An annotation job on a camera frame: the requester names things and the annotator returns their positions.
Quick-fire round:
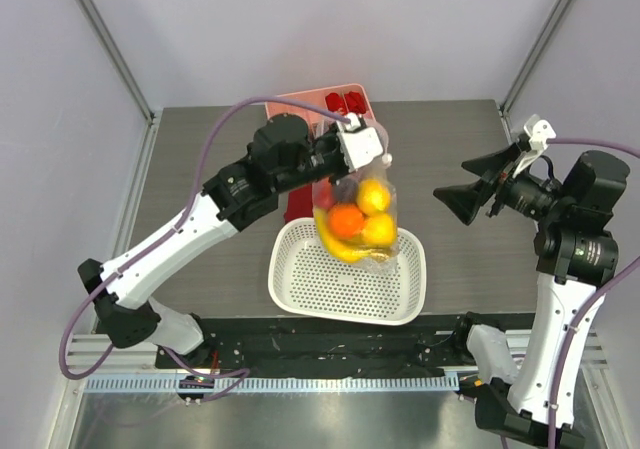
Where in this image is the red yellow mango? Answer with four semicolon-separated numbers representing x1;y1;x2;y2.
313;183;335;211

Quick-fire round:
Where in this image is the small dark plum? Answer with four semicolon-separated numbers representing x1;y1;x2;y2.
333;177;358;204

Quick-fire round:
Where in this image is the yellow lemon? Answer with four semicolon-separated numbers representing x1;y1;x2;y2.
356;179;391;216

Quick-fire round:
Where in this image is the orange fruit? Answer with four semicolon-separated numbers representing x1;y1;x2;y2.
328;204;365;239

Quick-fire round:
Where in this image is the clear zip top bag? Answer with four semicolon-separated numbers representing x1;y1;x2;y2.
311;119;399;274

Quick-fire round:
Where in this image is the yellow banana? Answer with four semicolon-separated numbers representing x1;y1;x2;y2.
313;208;394;264

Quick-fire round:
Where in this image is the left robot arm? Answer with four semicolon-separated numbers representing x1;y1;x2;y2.
78;114;363;368

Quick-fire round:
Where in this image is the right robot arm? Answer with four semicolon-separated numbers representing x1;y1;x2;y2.
433;143;630;448

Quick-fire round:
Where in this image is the folded red cloth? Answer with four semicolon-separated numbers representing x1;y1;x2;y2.
284;185;313;223

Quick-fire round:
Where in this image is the red item in organizer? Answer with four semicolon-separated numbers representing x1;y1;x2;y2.
325;92;348;115
343;91;368;115

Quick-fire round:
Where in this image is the pink divided organizer box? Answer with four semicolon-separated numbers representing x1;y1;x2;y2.
264;83;379;130

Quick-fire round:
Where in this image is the white perforated plastic basket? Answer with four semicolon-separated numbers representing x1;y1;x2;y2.
268;218;427;326

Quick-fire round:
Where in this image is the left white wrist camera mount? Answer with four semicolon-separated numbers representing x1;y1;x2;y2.
336;113;387;173

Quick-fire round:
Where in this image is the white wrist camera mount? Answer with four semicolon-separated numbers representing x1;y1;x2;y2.
512;114;557;178
336;113;387;173

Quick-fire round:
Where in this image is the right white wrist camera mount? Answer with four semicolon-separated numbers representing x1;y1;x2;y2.
512;114;557;178

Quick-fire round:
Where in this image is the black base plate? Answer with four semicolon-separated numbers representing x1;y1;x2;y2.
154;312;512;380

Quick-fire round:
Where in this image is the right aluminium frame post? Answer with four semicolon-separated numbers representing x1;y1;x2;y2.
499;0;576;115

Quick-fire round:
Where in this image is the aluminium frame post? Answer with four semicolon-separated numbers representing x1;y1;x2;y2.
499;0;576;115
76;0;154;123

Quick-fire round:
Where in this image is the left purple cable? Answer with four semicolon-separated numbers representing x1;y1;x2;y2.
58;95;351;403

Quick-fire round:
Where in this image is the white slotted cable duct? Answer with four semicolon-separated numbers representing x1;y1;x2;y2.
84;372;459;394

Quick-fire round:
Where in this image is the left aluminium frame post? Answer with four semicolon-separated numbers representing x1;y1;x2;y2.
76;0;154;123

